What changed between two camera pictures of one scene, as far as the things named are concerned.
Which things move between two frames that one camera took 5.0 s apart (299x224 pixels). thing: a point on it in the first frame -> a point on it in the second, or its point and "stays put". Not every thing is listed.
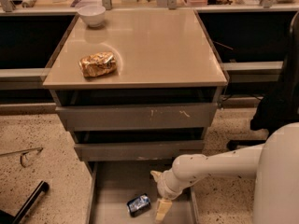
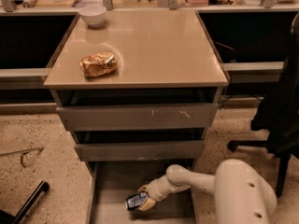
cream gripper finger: (156, 175) -> (144, 188)
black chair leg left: (7, 217) stays put
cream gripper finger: (163, 207) -> (149, 203)
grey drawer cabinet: (157, 105) stays put
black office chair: (280, 109) stays put
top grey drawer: (137, 116) stays put
